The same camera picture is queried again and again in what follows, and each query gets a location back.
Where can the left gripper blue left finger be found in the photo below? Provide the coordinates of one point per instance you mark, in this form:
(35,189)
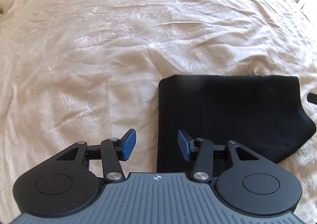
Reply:
(113,151)

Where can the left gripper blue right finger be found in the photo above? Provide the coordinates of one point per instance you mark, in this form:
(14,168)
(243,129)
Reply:
(200,152)

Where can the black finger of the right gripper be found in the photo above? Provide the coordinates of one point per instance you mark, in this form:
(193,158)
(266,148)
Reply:
(312,98)

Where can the black pants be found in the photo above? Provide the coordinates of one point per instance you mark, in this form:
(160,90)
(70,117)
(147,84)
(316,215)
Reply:
(263,113)

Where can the cream embroidered bedspread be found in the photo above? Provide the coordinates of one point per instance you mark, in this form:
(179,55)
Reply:
(89,69)

